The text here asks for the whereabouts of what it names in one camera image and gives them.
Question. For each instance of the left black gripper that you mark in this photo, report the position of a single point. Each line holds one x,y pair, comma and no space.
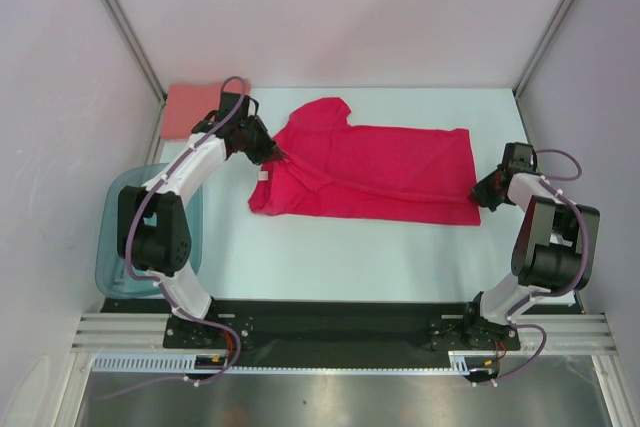
268,150

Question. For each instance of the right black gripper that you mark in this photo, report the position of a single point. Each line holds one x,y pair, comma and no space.
480,195

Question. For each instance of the red t shirt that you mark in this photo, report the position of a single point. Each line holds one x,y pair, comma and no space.
332,168

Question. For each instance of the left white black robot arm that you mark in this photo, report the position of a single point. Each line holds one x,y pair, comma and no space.
153,236

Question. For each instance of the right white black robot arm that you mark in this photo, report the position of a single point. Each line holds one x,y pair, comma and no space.
553,251

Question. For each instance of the folded salmon pink t shirt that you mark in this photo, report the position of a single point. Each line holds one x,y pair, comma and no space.
188,104

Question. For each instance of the teal transparent plastic bin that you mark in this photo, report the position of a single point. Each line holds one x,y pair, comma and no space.
110,272

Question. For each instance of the right aluminium frame post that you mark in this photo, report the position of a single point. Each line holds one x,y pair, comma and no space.
549,34

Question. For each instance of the aluminium frame post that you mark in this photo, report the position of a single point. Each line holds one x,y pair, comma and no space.
133,44
549,34

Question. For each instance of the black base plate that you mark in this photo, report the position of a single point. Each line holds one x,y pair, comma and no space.
292,333

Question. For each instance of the left aluminium frame post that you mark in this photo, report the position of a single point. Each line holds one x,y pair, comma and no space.
133,44

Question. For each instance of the white slotted cable duct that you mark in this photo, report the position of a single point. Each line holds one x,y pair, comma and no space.
452,363

